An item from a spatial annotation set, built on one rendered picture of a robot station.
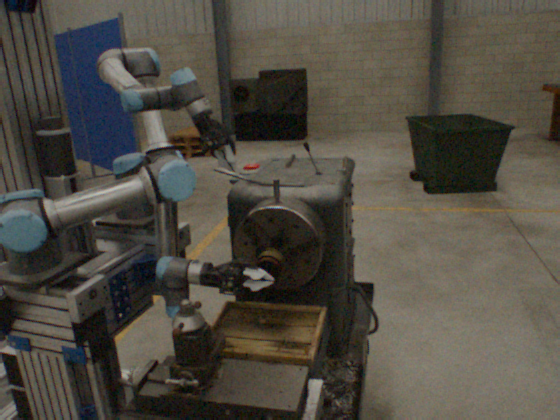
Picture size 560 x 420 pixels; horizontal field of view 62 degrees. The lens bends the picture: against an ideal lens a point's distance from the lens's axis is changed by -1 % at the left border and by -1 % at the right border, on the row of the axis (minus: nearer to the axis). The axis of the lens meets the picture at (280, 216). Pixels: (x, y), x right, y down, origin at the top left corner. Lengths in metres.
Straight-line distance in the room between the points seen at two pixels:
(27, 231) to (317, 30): 10.51
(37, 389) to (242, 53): 10.41
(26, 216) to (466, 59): 10.77
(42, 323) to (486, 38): 10.86
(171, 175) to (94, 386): 0.99
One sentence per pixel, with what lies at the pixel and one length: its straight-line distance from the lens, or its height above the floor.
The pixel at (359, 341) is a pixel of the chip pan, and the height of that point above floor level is 0.54.
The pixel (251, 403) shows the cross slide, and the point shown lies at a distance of 1.16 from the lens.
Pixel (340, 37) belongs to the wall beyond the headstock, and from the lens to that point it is 11.46.
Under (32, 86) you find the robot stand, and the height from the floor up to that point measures 1.67.
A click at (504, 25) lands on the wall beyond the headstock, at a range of 11.68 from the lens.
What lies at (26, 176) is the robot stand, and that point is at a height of 1.40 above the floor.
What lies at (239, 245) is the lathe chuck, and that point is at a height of 1.09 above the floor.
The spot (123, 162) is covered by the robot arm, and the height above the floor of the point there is 1.38.
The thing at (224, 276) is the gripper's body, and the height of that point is 1.11.
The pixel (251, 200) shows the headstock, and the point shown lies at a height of 1.21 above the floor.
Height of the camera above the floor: 1.71
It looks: 18 degrees down
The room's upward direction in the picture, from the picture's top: 3 degrees counter-clockwise
